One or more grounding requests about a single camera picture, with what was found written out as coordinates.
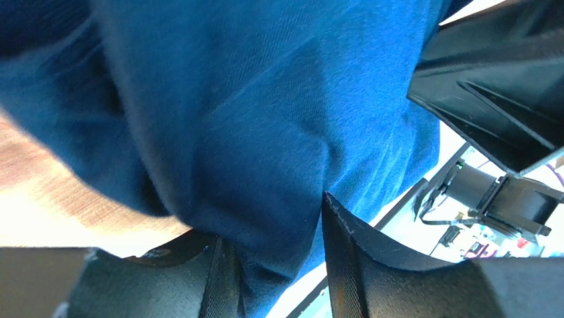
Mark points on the navy t shirt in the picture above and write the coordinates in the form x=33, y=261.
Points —
x=233, y=116

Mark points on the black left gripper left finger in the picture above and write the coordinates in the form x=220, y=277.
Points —
x=193, y=275

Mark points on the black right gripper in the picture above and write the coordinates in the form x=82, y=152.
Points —
x=496, y=78

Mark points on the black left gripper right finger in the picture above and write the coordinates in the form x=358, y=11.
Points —
x=372, y=275

